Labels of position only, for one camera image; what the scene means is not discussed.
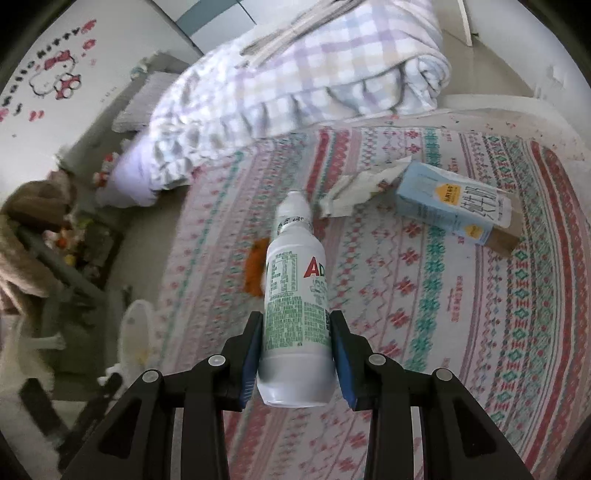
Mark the red and white plush toys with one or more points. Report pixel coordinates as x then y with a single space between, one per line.
104 170

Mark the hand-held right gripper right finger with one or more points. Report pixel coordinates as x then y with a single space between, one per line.
344 367

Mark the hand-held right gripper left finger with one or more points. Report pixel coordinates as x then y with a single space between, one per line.
251 367

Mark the torn white paper wrapper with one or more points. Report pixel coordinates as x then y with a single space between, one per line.
355 194

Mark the folded striped cloth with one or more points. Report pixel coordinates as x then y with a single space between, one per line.
300 25

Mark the brown fleece blanket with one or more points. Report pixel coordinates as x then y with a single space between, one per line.
27 240

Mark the colourful stuffed toys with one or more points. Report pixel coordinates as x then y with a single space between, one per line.
64 237

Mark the white plastic bottle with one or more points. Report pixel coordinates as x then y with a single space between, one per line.
295 295

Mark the white plastic basket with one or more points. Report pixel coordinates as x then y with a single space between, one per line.
136 327

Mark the plaid quilt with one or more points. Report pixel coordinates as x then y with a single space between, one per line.
300 83

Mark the white and teal wardrobe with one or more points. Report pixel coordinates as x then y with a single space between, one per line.
207 23

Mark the grey bed headboard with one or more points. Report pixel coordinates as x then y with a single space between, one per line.
92 147

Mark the lavender bed sheet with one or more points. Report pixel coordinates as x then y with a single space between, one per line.
129 184

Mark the white door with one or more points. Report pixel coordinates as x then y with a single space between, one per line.
464 21

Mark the grey baby stroller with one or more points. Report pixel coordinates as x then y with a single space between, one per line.
60 300

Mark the orange crumpled wrapper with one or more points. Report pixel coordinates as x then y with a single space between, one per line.
255 272

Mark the cartoon cat wall sticker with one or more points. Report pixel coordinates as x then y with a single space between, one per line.
55 78

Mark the light blue carton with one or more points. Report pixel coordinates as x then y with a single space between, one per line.
443 198

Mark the plaid pillow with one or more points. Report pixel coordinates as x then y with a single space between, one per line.
143 101

